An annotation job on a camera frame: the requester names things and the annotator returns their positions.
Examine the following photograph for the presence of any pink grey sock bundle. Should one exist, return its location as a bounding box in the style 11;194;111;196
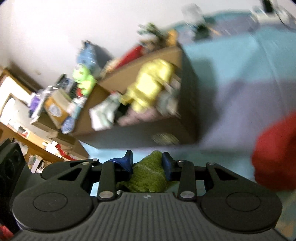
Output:
156;74;181;116

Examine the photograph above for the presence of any green frog plush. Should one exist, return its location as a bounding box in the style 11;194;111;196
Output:
72;64;97;98

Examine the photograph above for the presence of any yellow fluffy towel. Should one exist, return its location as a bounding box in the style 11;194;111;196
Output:
119;59;175;113

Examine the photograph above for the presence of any red plush pillow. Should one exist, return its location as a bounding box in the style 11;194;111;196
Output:
114;45;144;69

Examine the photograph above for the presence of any green sock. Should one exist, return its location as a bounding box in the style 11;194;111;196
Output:
116;151;177;193

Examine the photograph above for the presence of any panda plush toy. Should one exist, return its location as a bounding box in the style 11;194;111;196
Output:
137;23;167;54

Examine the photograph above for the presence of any red cloth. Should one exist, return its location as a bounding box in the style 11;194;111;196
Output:
251;113;295;191

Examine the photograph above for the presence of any phone stand with mirror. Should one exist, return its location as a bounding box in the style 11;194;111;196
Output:
182;4;210;40

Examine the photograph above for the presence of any blue patterned bedsheet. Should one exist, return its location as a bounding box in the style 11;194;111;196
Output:
78;9;296;241

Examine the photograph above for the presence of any white towel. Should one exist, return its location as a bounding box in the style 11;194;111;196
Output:
89;92;121;131

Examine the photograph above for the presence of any brown cardboard box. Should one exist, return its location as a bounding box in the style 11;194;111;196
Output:
72;47;199;148

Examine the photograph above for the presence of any yellow tissue box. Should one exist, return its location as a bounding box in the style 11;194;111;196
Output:
44;89;72;130

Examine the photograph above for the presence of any white power strip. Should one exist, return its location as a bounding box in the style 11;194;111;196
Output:
251;6;295;25

